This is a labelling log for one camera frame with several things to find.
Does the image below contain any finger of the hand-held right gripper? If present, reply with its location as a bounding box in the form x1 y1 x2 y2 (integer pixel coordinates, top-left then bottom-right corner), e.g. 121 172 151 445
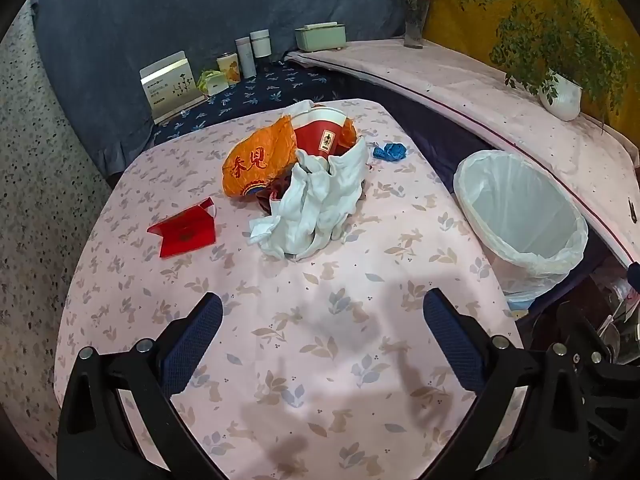
570 350 640 461

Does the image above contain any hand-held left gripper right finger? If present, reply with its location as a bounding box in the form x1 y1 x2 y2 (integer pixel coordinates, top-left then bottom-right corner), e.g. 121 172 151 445
422 287 595 480

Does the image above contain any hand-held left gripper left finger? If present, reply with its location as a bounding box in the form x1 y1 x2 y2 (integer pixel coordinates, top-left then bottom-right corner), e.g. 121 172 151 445
56 291 224 480

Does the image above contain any red paper envelope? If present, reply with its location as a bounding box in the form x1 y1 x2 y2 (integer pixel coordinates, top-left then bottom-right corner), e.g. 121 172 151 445
147 197 218 260

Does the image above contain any white lined trash bin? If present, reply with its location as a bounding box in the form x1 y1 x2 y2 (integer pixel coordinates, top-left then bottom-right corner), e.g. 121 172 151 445
453 150 590 311

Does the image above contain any pink leaf-print tablecloth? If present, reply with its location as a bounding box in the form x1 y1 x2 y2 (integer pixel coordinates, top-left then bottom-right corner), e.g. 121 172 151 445
52 97 526 480

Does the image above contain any white crumpled tissue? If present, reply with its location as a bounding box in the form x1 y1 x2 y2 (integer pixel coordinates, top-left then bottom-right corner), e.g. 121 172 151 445
248 137 371 261

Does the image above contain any orange plastic bag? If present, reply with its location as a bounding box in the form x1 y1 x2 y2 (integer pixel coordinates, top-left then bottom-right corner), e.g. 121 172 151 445
221 115 301 201

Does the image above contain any blue crumpled wrapper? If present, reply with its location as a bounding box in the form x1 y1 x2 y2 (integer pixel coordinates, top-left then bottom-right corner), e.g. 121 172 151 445
372 143 408 162

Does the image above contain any plain navy cloth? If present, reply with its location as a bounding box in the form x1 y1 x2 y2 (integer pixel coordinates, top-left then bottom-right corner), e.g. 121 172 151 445
345 77 506 171

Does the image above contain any red paper cup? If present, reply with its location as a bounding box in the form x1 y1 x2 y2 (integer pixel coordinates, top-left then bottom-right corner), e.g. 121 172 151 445
292 105 358 161

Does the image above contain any white display box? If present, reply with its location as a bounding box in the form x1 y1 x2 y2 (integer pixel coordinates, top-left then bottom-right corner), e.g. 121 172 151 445
139 51 207 123

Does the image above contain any light green packet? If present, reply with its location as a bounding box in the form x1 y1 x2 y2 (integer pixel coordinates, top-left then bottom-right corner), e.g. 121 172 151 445
196 70 230 96

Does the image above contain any pink dotted shelf cloth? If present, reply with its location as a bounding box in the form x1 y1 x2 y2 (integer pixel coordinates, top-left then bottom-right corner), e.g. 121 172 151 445
285 40 640 271

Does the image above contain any dark blue floral cloth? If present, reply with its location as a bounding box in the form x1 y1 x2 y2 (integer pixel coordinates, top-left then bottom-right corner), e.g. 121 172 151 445
152 60 351 148

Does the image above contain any green plant in white pot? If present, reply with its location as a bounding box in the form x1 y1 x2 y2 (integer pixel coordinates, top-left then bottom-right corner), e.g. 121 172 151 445
460 0 636 122

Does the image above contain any yellow printed tin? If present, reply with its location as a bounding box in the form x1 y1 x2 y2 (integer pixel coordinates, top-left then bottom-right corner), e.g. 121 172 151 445
216 53 242 86

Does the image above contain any slim white canister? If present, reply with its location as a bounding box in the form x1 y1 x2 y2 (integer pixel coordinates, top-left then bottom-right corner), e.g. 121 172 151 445
235 36 257 79

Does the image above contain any wide white canister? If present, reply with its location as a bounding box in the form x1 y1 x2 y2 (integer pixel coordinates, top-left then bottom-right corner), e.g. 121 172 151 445
250 30 273 59

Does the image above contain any glass vase with pink flowers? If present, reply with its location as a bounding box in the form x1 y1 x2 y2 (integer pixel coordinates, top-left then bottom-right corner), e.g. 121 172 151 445
387 0 441 49

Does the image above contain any yellow backdrop cloth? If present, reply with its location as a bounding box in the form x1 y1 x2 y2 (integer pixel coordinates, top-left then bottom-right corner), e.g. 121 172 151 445
425 0 640 146

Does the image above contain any pale green tissue box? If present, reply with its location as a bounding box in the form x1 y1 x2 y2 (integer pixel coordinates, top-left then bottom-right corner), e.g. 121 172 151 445
294 21 347 53

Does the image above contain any blue-grey backdrop cloth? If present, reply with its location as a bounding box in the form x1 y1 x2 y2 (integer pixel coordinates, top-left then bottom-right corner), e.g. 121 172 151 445
30 0 433 176

